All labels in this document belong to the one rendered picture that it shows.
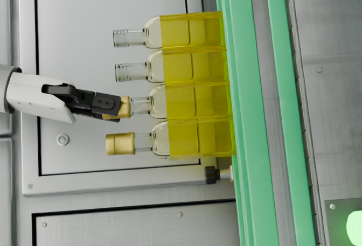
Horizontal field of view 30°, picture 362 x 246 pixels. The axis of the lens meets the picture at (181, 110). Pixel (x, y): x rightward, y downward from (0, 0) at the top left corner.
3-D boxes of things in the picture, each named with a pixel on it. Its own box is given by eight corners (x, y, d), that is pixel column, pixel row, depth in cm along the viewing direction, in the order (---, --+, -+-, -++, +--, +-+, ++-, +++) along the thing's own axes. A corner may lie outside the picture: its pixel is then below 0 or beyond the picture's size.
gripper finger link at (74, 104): (48, 103, 105) (80, 112, 107) (60, 99, 101) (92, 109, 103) (53, 85, 105) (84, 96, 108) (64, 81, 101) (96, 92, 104)
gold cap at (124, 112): (130, 99, 109) (102, 100, 109) (128, 93, 105) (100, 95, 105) (131, 120, 108) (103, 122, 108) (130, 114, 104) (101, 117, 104)
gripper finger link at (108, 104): (75, 109, 105) (117, 117, 104) (72, 104, 102) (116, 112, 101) (79, 90, 105) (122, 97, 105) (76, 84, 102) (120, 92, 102)
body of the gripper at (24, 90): (8, 119, 111) (75, 131, 111) (-8, 103, 101) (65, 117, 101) (19, 76, 113) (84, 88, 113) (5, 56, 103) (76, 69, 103)
